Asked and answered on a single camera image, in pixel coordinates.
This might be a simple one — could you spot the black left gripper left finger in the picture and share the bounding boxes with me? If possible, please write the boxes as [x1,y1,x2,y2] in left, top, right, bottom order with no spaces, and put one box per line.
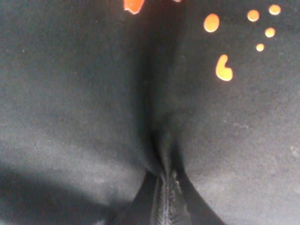
[112,172,160,225]

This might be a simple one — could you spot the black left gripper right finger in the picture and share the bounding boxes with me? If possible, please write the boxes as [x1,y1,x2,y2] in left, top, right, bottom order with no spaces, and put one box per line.
[177,171,225,225]

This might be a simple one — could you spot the black printed t-shirt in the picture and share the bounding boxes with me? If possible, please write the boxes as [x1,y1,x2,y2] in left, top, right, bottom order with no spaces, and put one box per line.
[0,0,300,225]

